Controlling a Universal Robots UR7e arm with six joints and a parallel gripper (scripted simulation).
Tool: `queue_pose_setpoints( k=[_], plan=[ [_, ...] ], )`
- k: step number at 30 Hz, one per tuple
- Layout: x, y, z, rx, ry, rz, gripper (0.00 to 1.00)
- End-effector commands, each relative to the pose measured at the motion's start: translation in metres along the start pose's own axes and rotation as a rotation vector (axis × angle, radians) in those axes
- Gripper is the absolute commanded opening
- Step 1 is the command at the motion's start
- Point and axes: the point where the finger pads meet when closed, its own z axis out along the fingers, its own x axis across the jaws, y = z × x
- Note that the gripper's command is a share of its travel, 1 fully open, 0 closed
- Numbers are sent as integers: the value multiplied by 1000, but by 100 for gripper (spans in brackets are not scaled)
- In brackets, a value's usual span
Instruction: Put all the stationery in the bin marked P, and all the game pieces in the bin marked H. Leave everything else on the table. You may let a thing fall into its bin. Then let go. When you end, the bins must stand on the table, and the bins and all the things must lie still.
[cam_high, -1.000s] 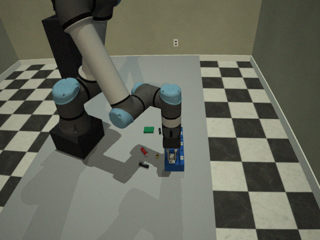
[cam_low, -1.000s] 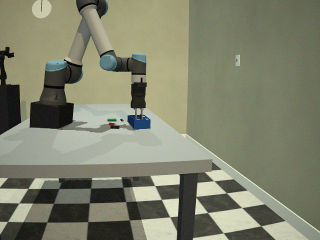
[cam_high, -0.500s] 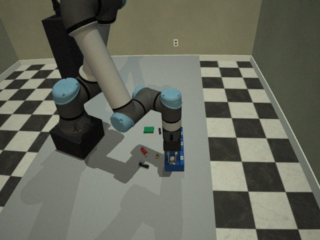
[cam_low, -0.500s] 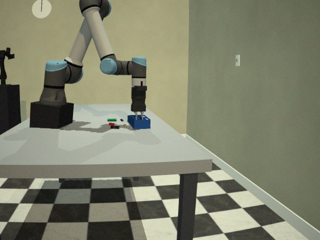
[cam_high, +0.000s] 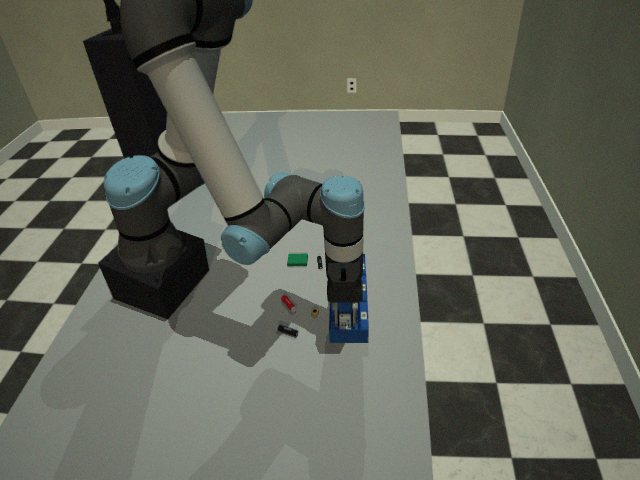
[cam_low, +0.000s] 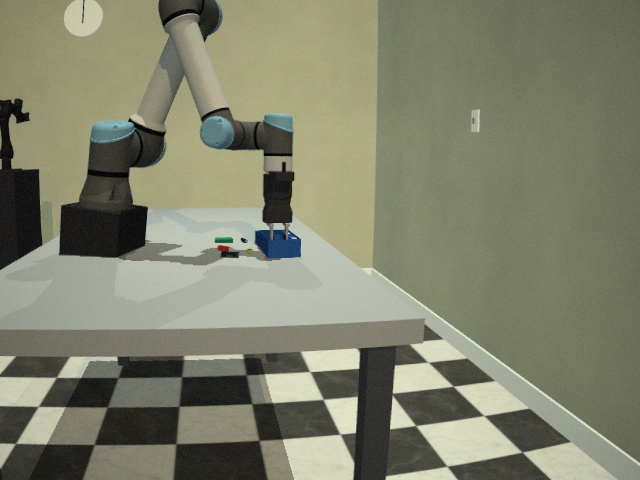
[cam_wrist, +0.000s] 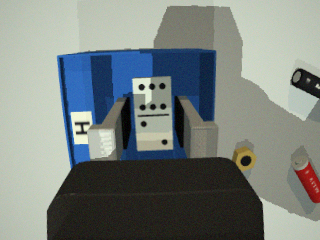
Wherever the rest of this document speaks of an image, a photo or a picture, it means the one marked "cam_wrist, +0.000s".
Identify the white domino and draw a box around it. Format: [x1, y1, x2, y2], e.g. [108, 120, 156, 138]
[132, 76, 173, 151]

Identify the black battery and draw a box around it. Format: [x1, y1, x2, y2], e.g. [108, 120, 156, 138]
[291, 68, 320, 99]

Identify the blue rack of bins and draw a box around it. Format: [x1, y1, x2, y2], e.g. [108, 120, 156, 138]
[57, 49, 216, 169]

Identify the yellow hex nut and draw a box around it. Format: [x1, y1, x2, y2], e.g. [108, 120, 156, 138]
[232, 146, 257, 171]

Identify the red aa battery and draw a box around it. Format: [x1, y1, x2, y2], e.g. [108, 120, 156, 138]
[291, 156, 320, 203]

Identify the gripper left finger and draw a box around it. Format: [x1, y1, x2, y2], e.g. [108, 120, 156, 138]
[87, 97, 131, 161]

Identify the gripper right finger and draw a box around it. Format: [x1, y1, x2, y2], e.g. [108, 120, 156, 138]
[174, 96, 219, 158]

